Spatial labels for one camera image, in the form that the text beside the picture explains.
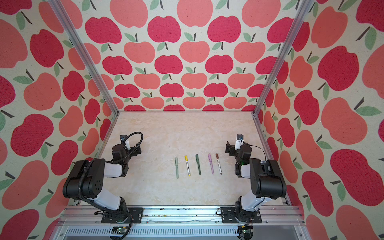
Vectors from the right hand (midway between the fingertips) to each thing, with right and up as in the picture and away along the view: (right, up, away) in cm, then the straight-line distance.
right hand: (239, 142), depth 94 cm
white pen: (-13, -15, -3) cm, 20 cm away
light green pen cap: (-40, -12, -1) cm, 42 cm away
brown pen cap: (-14, -9, +2) cm, 17 cm away
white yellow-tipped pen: (-34, -11, +1) cm, 36 cm away
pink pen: (-18, -14, -1) cm, 23 cm away
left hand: (-68, -1, +1) cm, 68 cm away
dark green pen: (-26, -14, -1) cm, 30 cm away
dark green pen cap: (-27, -11, +1) cm, 29 cm away
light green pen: (-40, -16, -3) cm, 43 cm away
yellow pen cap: (-34, -11, +1) cm, 36 cm away
